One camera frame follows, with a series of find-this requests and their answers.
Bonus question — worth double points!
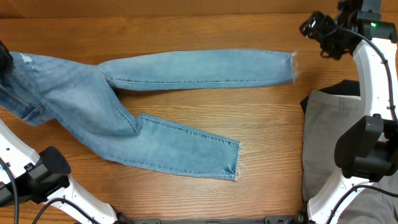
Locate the light blue denim jeans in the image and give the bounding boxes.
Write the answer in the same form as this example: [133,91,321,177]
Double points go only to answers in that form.
[1,49,295,180]

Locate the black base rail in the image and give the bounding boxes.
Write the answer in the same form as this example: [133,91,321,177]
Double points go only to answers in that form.
[131,213,308,224]

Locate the grey folded cloth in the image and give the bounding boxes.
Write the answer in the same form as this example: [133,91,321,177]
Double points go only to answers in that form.
[302,90,397,224]

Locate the black folded garment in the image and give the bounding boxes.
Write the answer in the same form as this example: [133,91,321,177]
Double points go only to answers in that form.
[300,80,361,114]

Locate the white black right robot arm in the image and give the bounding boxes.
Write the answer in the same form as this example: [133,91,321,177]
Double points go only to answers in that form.
[294,1,397,223]

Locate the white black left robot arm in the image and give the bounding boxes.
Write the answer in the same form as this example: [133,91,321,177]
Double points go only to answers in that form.
[1,47,137,223]

